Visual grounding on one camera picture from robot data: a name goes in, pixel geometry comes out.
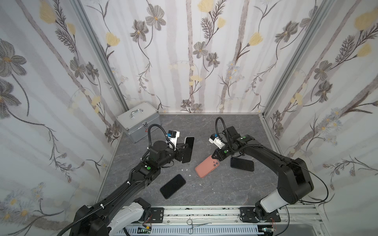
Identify silver aluminium case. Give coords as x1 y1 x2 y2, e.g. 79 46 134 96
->
116 102 161 143

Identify aluminium corner frame post left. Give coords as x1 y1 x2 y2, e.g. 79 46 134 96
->
70 0 129 112

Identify phone with black screen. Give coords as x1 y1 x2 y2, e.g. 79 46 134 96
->
182 137 195 163

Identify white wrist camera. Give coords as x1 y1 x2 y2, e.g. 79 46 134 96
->
209 134 225 149
167 130 180 150

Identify pink phone case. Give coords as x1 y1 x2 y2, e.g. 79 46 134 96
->
195 155 220 178

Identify black phone near left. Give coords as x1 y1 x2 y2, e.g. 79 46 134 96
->
160 174 186 199

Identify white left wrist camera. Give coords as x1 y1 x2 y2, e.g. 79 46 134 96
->
167 130 180 150

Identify aluminium corner frame post right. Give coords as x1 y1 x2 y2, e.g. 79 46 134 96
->
262 0 335 118

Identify metal forceps scissors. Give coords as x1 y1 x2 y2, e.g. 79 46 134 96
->
187 219 211 235

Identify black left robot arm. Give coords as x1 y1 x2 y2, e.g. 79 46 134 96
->
58 141 193 236

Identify white perforated cable tray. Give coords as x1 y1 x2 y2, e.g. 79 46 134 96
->
126 225 264 236

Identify black phone near right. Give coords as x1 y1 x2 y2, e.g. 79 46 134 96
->
230 157 255 172

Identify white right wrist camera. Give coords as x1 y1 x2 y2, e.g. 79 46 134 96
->
209 134 225 149

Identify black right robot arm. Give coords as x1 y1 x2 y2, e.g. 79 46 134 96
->
209 134 314 220

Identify aluminium corner frame post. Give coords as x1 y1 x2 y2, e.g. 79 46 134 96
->
70 0 129 112
262 0 335 118

